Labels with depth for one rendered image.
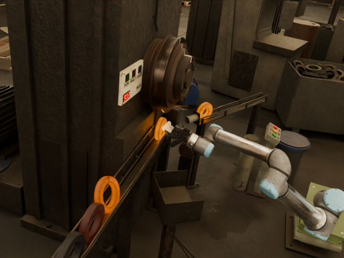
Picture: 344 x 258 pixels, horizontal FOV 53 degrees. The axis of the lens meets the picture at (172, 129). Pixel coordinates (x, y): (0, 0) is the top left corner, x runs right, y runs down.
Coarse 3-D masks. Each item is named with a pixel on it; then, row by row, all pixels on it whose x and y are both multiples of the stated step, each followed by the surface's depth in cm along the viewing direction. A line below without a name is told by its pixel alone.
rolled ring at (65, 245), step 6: (72, 234) 139; (78, 234) 140; (66, 240) 136; (72, 240) 136; (78, 240) 141; (84, 240) 147; (60, 246) 134; (66, 246) 134; (78, 246) 146; (60, 252) 132; (66, 252) 133; (78, 252) 146
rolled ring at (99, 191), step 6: (102, 180) 166; (108, 180) 169; (114, 180) 174; (96, 186) 164; (102, 186) 165; (114, 186) 175; (96, 192) 163; (102, 192) 164; (114, 192) 176; (96, 198) 162; (102, 198) 164; (114, 198) 175; (114, 204) 173; (108, 210) 168
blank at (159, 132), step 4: (160, 120) 221; (164, 120) 225; (156, 124) 220; (160, 124) 220; (164, 124) 228; (156, 128) 220; (160, 128) 220; (156, 132) 220; (160, 132) 222; (164, 132) 232; (156, 136) 222; (160, 136) 225
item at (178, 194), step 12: (156, 180) 181; (168, 180) 193; (180, 180) 195; (156, 192) 181; (168, 192) 192; (180, 192) 193; (156, 204) 182; (168, 204) 166; (180, 204) 168; (192, 204) 171; (168, 216) 170; (180, 216) 172; (192, 216) 175; (168, 228) 192; (168, 240) 197; (168, 252) 202
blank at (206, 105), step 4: (204, 104) 263; (208, 104) 266; (200, 108) 263; (204, 108) 264; (208, 108) 268; (212, 108) 271; (200, 112) 263; (208, 112) 270; (200, 116) 265; (204, 116) 269; (204, 120) 271
